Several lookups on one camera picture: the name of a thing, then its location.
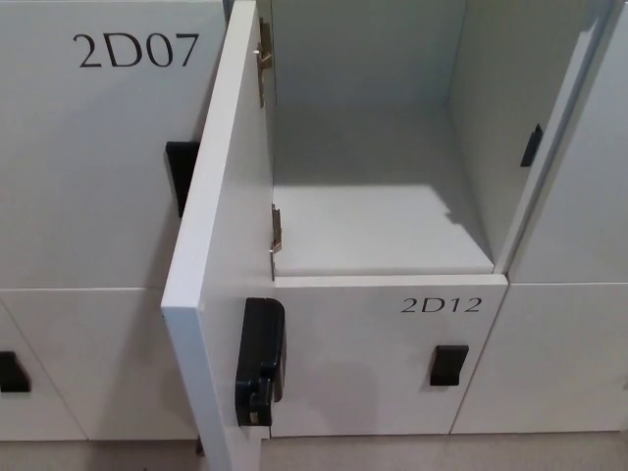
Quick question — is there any white locker door 2D11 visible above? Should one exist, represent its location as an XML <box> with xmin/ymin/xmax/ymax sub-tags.
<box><xmin>160</xmin><ymin>0</ymin><xmax>277</xmax><ymax>471</ymax></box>

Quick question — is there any brass door hinge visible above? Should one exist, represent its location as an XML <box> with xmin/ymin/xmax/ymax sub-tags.
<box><xmin>253</xmin><ymin>18</ymin><xmax>275</xmax><ymax>109</ymax></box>
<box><xmin>268</xmin><ymin>202</ymin><xmax>286</xmax><ymax>256</ymax></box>

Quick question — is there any white locker door 2D12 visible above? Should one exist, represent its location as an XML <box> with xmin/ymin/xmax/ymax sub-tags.
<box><xmin>267</xmin><ymin>273</ymin><xmax>509</xmax><ymax>441</ymax></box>

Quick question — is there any black inner door lock box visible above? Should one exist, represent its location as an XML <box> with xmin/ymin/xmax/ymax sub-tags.
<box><xmin>234</xmin><ymin>296</ymin><xmax>287</xmax><ymax>428</ymax></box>

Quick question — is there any white locker door 2D07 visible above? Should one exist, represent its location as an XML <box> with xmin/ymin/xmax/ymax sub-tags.
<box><xmin>0</xmin><ymin>0</ymin><xmax>228</xmax><ymax>291</ymax></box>

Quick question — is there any white locker door 2D08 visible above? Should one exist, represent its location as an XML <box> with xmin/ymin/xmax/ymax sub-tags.
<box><xmin>0</xmin><ymin>288</ymin><xmax>208</xmax><ymax>442</ymax></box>

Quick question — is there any white locker compartment carcass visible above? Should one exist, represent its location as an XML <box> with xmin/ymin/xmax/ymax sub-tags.
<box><xmin>270</xmin><ymin>0</ymin><xmax>618</xmax><ymax>288</ymax></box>

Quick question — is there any black handle of door 2D07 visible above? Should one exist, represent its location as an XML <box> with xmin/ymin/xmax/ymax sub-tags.
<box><xmin>164</xmin><ymin>140</ymin><xmax>201</xmax><ymax>220</ymax></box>

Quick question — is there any black handle of door 2D12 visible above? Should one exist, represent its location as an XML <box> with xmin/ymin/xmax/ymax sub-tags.
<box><xmin>430</xmin><ymin>344</ymin><xmax>470</xmax><ymax>388</ymax></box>

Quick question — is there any black handle with curved notch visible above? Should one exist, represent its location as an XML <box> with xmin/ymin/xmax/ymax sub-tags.
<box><xmin>0</xmin><ymin>350</ymin><xmax>32</xmax><ymax>394</ymax></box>

